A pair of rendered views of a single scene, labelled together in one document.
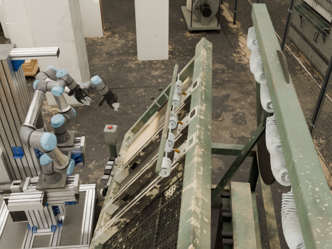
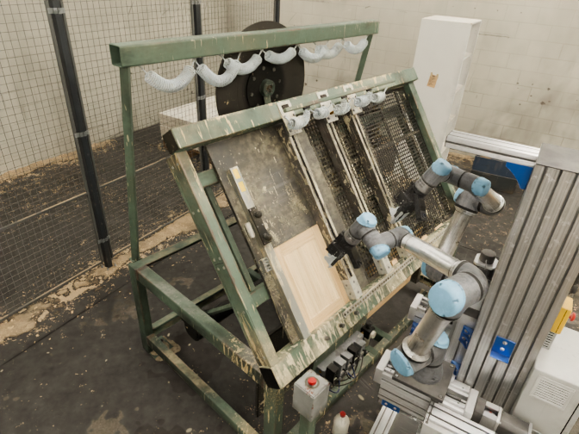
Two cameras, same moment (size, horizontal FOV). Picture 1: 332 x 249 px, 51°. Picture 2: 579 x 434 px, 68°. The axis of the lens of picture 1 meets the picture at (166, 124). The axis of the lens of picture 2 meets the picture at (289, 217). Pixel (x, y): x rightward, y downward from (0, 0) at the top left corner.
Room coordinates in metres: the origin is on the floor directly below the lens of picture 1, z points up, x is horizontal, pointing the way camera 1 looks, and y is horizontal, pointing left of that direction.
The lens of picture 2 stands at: (3.92, 1.18, 2.57)
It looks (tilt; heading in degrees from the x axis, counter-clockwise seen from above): 31 degrees down; 215
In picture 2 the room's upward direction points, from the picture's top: 3 degrees clockwise
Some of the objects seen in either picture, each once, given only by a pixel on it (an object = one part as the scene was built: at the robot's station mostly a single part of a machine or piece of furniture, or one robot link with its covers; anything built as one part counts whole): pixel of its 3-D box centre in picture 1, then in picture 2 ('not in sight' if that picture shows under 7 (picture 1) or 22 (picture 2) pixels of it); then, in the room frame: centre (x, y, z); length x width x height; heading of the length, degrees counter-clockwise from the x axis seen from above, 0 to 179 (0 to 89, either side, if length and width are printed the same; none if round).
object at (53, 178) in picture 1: (51, 173); not in sight; (1.99, 0.91, 1.09); 0.15 x 0.15 x 0.10
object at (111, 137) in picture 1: (111, 135); (310, 395); (2.77, 0.56, 0.84); 0.12 x 0.12 x 0.18; 84
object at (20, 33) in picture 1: (32, 33); not in sight; (6.46, 2.59, 0.36); 0.80 x 0.58 x 0.72; 5
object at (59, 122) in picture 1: (59, 123); (432, 344); (2.49, 0.95, 1.20); 0.13 x 0.12 x 0.14; 159
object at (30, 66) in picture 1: (23, 64); not in sight; (5.57, 2.51, 0.15); 0.61 x 0.52 x 0.31; 5
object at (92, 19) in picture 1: (88, 17); not in sight; (7.34, 1.66, 0.36); 0.58 x 0.45 x 0.72; 95
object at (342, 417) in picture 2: not in sight; (341, 423); (2.33, 0.55, 0.10); 0.10 x 0.10 x 0.20
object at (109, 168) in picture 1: (108, 177); (350, 356); (2.32, 0.54, 0.69); 0.50 x 0.14 x 0.24; 174
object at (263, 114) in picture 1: (267, 117); (266, 87); (1.70, -0.60, 1.85); 0.80 x 0.06 x 0.80; 174
